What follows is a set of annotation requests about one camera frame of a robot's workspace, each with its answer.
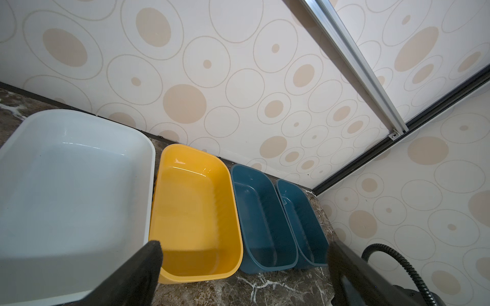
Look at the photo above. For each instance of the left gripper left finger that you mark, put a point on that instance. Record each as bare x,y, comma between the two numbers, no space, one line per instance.
133,283

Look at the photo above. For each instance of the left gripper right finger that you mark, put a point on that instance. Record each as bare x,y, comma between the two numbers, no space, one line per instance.
356,283

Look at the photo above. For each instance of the yellow storage box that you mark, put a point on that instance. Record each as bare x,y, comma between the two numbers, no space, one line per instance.
194,217

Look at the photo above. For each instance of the horizontal aluminium back bar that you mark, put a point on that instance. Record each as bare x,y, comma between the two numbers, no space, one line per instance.
359,72

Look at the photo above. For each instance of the teal storage box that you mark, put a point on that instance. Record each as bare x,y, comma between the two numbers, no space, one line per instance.
310,239
267,237

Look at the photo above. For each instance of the white storage box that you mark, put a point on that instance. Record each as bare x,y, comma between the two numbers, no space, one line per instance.
76,193

